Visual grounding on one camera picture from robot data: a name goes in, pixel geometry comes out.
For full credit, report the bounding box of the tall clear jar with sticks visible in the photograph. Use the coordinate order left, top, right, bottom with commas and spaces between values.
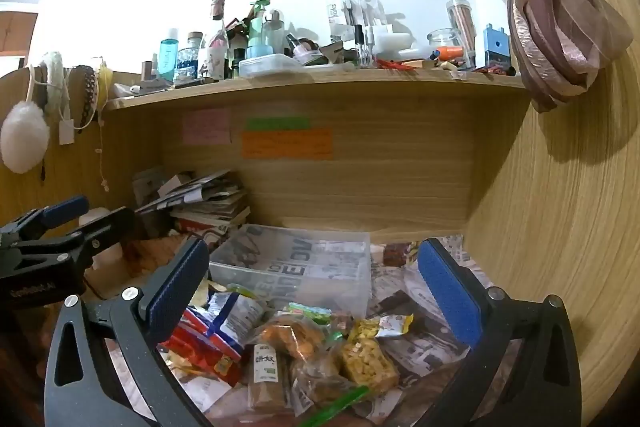
446, 0, 476, 58

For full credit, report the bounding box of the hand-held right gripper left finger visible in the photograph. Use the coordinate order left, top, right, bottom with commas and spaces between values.
44, 237, 211, 427

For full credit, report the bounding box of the tied pink curtain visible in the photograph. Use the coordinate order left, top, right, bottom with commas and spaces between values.
420, 0, 636, 112

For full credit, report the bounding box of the clear blister tool package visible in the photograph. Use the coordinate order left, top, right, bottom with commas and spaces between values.
329, 0, 391, 42

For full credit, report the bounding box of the pink sticky note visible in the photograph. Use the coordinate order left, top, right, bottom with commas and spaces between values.
182, 108, 232, 145

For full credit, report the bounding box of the green sticky note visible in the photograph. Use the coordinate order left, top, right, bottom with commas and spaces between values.
245, 117, 311, 131

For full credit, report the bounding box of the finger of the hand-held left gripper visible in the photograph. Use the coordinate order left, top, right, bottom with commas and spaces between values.
0, 195, 91, 249
62, 206, 136, 260

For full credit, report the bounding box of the white plastic box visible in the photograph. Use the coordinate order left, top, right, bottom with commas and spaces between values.
372, 27, 416, 52

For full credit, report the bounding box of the newspaper lining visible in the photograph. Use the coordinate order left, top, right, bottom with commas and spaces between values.
165, 234, 501, 427

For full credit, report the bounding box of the red snack packet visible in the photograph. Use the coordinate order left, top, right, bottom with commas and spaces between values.
160, 307, 246, 385

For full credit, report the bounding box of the clear lidded plastic box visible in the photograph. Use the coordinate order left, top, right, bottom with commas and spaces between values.
239, 53, 303, 78

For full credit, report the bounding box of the yellow cracker pack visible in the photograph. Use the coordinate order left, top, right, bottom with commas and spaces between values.
340, 314, 416, 390

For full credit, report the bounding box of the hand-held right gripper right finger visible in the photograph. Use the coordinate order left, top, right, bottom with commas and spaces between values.
417, 237, 583, 427

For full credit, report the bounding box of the dark headband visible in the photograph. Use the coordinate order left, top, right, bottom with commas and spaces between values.
75, 66, 98, 130

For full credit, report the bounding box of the clear cosmetic bottle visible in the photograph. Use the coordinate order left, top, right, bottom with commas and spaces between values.
263, 9, 286, 55

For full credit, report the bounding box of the green pump bottle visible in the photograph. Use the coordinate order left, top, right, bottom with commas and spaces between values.
247, 0, 271, 58

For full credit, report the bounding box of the blue white snack packet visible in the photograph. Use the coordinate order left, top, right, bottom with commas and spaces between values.
207, 291, 266, 348

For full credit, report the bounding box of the biscuit roll with white label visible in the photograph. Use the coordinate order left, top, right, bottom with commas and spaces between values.
247, 342, 291, 412

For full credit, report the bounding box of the white fluffy headband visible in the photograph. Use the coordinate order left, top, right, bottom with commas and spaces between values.
30, 51, 71, 115

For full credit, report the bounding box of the orange snack bag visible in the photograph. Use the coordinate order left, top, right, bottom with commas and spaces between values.
257, 314, 331, 360

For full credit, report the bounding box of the pink cosmetic tube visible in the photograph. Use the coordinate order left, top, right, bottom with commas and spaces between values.
286, 34, 321, 65

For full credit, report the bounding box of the blue liquid bottle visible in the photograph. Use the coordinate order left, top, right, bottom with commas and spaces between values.
159, 28, 180, 82

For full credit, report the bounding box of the brown snack pack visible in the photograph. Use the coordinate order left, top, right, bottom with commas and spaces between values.
290, 354, 351, 408

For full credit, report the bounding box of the small blue box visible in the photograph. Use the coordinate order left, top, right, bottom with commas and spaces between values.
483, 24, 510, 70

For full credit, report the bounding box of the tall bottle with cork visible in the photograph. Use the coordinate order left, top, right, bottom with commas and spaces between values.
209, 0, 228, 78

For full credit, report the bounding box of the orange sticky note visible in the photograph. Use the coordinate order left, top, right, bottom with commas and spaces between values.
242, 128, 333, 160

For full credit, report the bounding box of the yellow hanging ornament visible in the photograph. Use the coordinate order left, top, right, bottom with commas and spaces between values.
97, 59, 113, 108

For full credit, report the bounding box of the stack of magazines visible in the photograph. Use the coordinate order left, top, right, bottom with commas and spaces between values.
132, 167, 251, 238

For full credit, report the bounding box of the green candy packet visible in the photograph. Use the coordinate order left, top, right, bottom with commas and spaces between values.
285, 302, 333, 323

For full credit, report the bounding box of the clear plastic container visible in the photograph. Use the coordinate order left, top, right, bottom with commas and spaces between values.
207, 223, 373, 320

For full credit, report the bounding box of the white fluffy puff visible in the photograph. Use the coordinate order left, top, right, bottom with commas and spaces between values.
0, 99, 51, 174

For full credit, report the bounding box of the wooden desk shelf unit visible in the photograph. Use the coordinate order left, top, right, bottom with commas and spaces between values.
0, 0, 640, 427

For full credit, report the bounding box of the round glass jar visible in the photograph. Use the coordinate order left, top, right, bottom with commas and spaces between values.
427, 28, 463, 62

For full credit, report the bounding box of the blue glass bottle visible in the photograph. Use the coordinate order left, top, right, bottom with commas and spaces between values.
175, 32, 203, 80

